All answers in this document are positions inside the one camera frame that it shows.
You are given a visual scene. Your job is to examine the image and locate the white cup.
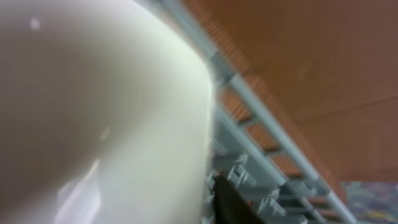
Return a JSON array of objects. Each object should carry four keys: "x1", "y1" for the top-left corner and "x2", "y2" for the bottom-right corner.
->
[{"x1": 1, "y1": 1, "x2": 215, "y2": 223}]

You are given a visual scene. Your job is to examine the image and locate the grey dishwasher rack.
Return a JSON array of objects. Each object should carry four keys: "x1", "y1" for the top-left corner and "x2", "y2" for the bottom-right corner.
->
[{"x1": 144, "y1": 1, "x2": 356, "y2": 223}]

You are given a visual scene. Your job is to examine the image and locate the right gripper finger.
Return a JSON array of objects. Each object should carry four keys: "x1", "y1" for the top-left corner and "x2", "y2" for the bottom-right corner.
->
[{"x1": 213, "y1": 175, "x2": 264, "y2": 224}]

